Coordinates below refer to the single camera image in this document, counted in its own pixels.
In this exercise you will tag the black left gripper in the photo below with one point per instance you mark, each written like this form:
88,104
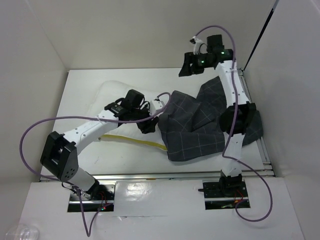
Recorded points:
146,128

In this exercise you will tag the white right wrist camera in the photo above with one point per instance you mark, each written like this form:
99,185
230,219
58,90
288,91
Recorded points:
197,44

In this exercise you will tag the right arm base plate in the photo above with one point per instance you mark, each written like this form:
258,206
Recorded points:
217,199

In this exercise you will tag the aluminium rail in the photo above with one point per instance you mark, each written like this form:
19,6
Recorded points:
256,155
172,176

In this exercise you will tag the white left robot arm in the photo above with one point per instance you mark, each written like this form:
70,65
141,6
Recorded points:
61,150

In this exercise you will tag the aluminium front rail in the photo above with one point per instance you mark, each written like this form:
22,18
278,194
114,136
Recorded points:
172,176

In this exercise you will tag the aluminium right side rail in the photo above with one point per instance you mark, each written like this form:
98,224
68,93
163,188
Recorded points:
256,155

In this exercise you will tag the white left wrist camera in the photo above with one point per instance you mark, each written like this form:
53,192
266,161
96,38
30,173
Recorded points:
156,107

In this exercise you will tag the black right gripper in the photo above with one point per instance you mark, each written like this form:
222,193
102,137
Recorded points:
189,58

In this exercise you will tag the clear plastic object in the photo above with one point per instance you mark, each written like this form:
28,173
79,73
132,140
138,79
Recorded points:
22,232

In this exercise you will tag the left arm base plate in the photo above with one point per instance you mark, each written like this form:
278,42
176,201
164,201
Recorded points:
102,200

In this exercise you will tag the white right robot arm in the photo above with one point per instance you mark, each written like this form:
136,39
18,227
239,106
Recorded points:
239,111

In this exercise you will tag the dark grey checked pillowcase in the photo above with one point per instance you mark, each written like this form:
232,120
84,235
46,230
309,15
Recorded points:
189,126

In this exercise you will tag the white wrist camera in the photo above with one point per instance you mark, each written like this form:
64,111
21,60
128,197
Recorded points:
156,107
197,44

